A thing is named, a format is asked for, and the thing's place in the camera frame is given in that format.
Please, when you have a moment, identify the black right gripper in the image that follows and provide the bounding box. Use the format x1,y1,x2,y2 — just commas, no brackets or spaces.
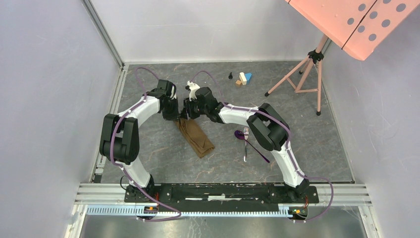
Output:
181,95,209,120

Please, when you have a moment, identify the brown cloth napkin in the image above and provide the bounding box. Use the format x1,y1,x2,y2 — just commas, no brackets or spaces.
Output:
174,118,215,158

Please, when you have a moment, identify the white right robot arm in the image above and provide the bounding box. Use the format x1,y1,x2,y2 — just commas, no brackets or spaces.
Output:
181,82,310,202

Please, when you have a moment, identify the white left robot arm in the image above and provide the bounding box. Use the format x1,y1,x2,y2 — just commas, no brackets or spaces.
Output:
99,79,179,202

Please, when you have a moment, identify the cream toy brick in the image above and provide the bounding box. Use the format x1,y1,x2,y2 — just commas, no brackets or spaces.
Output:
239,72,247,85

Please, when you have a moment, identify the purple spoon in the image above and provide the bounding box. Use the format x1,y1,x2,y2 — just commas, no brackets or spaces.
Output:
234,130,270,163

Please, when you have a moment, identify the silver fork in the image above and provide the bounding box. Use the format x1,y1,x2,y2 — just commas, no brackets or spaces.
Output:
243,127,249,162

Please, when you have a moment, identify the blue wooden triangle block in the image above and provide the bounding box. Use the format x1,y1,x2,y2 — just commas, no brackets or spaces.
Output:
244,73,252,84

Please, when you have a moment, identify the pink tripod stand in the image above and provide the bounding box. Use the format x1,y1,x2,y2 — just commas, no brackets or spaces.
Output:
264,34,329,116

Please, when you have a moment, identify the pink perforated stand board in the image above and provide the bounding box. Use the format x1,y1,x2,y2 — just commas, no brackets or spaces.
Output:
288,0,420,61

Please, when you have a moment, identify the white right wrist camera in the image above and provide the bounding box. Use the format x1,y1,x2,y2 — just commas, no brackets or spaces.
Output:
185,81,201,101

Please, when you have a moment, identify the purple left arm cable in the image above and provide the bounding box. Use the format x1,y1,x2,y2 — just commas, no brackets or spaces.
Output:
109,67,182,223

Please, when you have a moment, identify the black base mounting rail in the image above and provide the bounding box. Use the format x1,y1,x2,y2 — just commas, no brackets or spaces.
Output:
124,183,319,213

